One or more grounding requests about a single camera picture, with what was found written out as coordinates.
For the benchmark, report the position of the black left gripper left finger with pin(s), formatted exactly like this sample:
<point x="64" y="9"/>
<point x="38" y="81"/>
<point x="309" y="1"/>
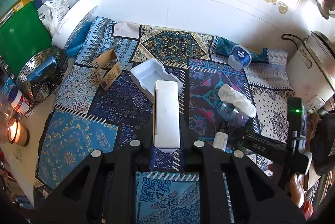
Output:
<point x="101" y="189"/>

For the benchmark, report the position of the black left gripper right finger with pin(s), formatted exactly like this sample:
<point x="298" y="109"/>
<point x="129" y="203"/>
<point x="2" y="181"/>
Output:
<point x="232" y="188"/>

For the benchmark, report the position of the white rectangular box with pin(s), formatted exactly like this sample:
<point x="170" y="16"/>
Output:
<point x="166" y="131"/>

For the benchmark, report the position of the white tissue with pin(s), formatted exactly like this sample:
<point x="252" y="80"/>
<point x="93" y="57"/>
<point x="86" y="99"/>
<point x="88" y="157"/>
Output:
<point x="229" y="95"/>

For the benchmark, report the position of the white plastic tray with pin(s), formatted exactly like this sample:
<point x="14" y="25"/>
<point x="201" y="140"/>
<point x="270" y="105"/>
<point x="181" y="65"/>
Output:
<point x="145" y="74"/>

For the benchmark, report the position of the right hand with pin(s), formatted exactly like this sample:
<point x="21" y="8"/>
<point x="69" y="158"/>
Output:
<point x="295" y="188"/>

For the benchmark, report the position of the white rice cooker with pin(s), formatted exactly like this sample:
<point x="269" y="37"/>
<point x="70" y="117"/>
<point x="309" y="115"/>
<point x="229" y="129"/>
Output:
<point x="311" y="71"/>

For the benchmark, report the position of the blue patterned patchwork tablecloth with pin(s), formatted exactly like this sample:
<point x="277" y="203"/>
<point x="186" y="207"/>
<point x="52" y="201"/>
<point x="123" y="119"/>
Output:
<point x="111" y="119"/>

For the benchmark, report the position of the lit candle in jar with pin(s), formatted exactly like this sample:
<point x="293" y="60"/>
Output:
<point x="17" y="133"/>

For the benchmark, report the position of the blue lidded plastic cup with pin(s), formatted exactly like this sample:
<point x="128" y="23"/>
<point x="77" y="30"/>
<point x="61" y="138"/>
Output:
<point x="239" y="58"/>

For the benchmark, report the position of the white red label jar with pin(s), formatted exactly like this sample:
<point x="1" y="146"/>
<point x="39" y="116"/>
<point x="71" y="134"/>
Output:
<point x="20" y="103"/>

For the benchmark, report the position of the brown cardboard box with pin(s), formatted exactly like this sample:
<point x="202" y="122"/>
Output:
<point x="107" y="68"/>

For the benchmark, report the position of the perforated steel steamer basket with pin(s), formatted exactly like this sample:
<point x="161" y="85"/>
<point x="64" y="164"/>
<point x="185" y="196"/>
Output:
<point x="42" y="74"/>

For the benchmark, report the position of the green box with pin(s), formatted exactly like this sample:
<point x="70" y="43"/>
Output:
<point x="23" y="36"/>

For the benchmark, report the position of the white printed plastic bag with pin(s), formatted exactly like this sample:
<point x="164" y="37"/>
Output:
<point x="51" y="13"/>

